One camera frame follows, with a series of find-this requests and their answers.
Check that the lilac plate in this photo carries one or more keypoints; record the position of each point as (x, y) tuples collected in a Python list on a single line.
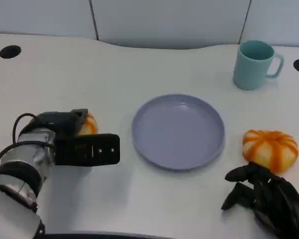
[(177, 134)]

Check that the dark robot torso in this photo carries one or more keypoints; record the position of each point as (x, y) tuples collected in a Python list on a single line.
[(107, 236)]

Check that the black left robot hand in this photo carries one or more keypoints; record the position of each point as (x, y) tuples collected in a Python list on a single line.
[(57, 122)]

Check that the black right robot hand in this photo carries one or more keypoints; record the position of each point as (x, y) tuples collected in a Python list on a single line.
[(281, 204)]

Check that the pale green mug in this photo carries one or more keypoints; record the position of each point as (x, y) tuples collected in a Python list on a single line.
[(250, 72)]

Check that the grey partition panel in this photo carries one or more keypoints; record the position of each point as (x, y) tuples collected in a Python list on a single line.
[(281, 20), (39, 16), (169, 22)]

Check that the orange and white bread roll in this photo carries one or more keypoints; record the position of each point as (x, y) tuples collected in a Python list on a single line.
[(90, 124), (269, 148)]

